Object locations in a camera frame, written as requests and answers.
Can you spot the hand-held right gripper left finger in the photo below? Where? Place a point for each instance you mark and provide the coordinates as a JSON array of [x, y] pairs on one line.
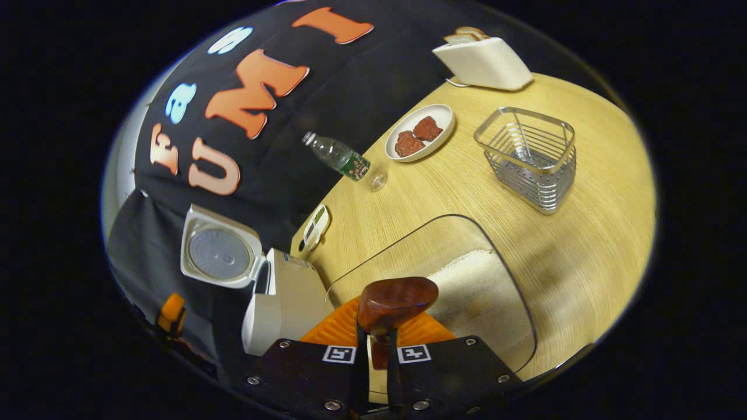
[[360, 385]]

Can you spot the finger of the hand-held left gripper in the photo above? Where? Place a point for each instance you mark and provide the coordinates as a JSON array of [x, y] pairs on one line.
[[171, 315]]

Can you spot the brown wooden spoon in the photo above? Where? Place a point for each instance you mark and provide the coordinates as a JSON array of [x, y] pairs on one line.
[[397, 303]]

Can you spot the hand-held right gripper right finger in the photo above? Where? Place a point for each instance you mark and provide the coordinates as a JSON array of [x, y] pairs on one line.
[[397, 385]]

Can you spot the toasted bread slice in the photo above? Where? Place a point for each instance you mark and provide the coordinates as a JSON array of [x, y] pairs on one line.
[[458, 39], [473, 32]]

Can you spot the white divided grain dish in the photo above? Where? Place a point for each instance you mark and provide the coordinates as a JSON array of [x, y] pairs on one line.
[[316, 227]]

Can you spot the white oval plate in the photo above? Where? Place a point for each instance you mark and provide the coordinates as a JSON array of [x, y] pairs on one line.
[[443, 116]]

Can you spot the clear plastic water bottle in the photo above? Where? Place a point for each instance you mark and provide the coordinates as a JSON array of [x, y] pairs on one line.
[[341, 158]]

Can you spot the white toaster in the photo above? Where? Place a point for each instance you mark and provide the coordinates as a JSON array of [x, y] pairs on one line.
[[484, 64]]

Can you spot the clear plastic container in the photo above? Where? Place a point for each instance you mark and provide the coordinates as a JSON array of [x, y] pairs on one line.
[[408, 251]]

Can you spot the small clear glass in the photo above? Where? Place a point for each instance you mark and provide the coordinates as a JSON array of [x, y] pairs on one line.
[[378, 181]]

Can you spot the white rice cooker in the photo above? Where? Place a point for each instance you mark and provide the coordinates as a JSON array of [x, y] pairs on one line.
[[292, 303]]

